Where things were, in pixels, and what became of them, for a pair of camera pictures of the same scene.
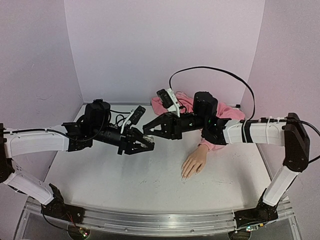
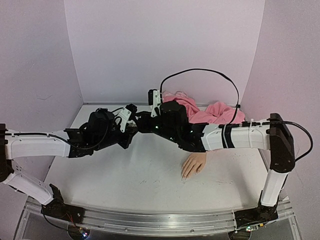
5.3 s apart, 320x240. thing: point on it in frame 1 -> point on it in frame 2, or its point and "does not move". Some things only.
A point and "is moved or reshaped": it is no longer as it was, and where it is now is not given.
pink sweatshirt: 223,110 does not move
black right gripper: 174,125 -> 152,122
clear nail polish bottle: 149,137 is moved or reshaped
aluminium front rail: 162,224 does not move
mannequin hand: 195,162 does not move
